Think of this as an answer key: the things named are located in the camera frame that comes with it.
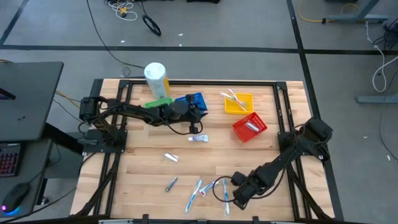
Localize black cable loop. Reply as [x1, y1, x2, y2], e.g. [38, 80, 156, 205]
[142, 14, 162, 37]

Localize dark grey computer desk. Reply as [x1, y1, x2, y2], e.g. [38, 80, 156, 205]
[0, 138, 53, 218]

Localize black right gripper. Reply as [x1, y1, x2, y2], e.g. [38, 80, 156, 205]
[231, 170, 261, 211]

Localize yellow floor cable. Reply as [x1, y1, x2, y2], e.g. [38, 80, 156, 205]
[298, 0, 360, 24]

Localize blue plastic basket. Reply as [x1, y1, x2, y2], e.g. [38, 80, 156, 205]
[175, 91, 208, 113]

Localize white hanging cable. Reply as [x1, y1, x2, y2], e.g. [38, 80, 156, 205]
[364, 21, 398, 93]

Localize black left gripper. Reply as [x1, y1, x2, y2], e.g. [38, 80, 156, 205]
[172, 93, 209, 135]

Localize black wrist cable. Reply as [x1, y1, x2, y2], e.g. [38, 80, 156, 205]
[164, 120, 203, 136]
[212, 175, 240, 203]

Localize backlit black keyboard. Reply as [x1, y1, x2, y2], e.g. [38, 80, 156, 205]
[0, 142, 22, 178]

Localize wooden desk grey legs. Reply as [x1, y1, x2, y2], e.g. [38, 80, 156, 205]
[327, 0, 389, 24]

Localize green plastic basket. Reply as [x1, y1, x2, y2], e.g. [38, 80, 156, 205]
[144, 98, 174, 109]

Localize black aluminium table frame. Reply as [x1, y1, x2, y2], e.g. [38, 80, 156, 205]
[70, 79, 345, 224]

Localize red toothbrush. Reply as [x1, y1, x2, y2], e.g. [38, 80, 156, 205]
[228, 88, 247, 112]

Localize white wipes canister yellow label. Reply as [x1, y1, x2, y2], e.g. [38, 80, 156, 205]
[144, 62, 171, 100]

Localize black raised desk panel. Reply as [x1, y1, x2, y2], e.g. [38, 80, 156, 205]
[0, 61, 65, 142]

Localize black cable bundle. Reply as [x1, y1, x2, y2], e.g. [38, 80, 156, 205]
[371, 17, 398, 55]

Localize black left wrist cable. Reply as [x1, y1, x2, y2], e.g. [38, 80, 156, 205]
[164, 120, 203, 136]

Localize long black floor cable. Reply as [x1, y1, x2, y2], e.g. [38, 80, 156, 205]
[86, 0, 146, 69]

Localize blue toothbrush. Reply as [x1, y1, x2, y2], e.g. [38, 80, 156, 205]
[221, 177, 231, 216]
[185, 179, 203, 214]

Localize black computer mouse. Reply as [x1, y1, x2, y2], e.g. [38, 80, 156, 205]
[1, 182, 31, 215]

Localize white coiled floor cable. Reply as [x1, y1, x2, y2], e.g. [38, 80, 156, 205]
[107, 0, 138, 22]

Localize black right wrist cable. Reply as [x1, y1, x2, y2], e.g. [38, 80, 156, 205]
[212, 175, 240, 203]

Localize grey tube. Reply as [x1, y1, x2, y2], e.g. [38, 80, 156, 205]
[165, 176, 178, 193]

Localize white travel toothpaste tube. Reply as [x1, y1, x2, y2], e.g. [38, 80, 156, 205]
[188, 134, 210, 143]

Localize yellow plastic basket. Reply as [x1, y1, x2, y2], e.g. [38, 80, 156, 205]
[224, 92, 254, 115]

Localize red plastic basket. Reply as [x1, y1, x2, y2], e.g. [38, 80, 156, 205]
[232, 111, 269, 144]

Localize silver nail clipper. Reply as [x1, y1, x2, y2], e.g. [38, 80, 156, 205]
[244, 121, 261, 133]

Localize thin yellow wire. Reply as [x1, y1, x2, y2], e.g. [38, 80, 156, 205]
[55, 90, 82, 108]

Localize grey desk foot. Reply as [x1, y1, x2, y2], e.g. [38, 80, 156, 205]
[356, 95, 398, 105]

